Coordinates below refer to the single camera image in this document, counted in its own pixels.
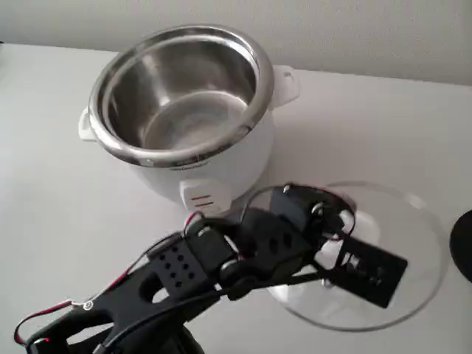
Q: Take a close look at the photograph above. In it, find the glass lid with white knob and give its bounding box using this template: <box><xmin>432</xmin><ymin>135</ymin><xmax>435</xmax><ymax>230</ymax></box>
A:
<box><xmin>241</xmin><ymin>180</ymin><xmax>451</xmax><ymax>331</ymax></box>

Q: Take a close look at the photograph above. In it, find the white rice cooker body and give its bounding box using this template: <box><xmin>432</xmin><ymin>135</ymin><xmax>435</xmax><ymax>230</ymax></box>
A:
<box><xmin>77</xmin><ymin>24</ymin><xmax>300</xmax><ymax>215</ymax></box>

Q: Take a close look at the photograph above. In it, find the steel inner pot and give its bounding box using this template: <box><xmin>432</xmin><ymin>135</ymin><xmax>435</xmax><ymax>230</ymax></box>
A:
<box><xmin>99</xmin><ymin>36</ymin><xmax>259</xmax><ymax>158</ymax></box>

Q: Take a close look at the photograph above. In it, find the black round stand base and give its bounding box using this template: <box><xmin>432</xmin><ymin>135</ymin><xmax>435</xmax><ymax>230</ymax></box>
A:
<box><xmin>450</xmin><ymin>209</ymin><xmax>472</xmax><ymax>285</ymax></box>

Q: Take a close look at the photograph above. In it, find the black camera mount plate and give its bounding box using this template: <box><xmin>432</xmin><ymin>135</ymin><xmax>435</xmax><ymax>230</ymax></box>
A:
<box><xmin>329</xmin><ymin>235</ymin><xmax>409</xmax><ymax>310</ymax></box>

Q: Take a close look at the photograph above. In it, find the red and black servo wire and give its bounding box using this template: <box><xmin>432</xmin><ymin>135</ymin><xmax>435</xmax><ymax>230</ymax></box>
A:
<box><xmin>13</xmin><ymin>299</ymin><xmax>77</xmax><ymax>344</ymax></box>

